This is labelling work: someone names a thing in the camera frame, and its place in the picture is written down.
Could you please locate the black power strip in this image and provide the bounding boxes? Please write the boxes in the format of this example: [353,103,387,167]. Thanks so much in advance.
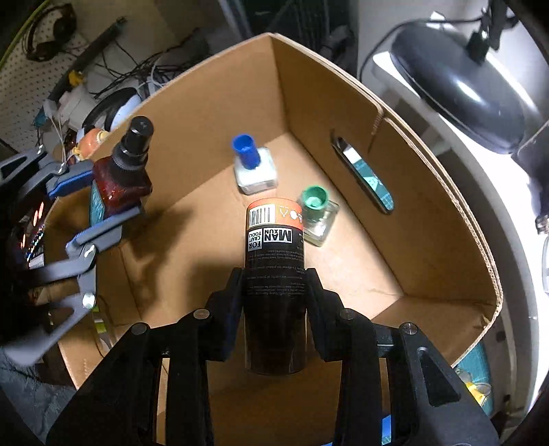
[47,17,128,104]

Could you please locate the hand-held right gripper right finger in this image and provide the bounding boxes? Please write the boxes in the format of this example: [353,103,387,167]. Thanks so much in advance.
[305,267,500,446]

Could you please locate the black headphones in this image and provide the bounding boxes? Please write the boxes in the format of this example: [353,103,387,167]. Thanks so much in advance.
[25,3,79,61]

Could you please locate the white round headset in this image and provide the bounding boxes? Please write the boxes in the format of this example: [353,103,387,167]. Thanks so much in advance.
[88,87,143,131]

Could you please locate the clear bottle green cap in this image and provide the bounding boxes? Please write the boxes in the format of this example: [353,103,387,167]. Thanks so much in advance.
[299,186,340,247]

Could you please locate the white pegboard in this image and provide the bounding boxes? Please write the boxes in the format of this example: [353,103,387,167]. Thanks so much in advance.
[0,0,89,144]

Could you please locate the white bottle blue cap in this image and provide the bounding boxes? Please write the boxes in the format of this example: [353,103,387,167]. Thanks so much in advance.
[232,134,279,196]

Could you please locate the tangle of black cables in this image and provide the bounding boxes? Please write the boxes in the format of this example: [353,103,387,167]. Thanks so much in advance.
[88,28,211,93]

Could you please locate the brown cardboard box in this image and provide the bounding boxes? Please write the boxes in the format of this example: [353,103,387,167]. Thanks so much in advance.
[43,32,504,446]

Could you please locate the black desk lamp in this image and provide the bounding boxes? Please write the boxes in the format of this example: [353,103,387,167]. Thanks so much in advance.
[389,0,532,155]

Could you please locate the dark red bottle black cap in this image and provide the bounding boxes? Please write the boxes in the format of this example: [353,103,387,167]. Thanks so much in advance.
[90,116,154,224]

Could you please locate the black spray can orange label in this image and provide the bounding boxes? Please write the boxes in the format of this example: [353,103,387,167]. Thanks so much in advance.
[244,197,310,376]

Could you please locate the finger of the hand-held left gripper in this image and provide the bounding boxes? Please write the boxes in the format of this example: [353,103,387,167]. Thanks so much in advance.
[0,206,143,365]
[0,146,95,207]

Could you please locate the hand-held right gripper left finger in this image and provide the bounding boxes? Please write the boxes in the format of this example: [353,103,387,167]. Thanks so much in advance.
[46,267,247,446]

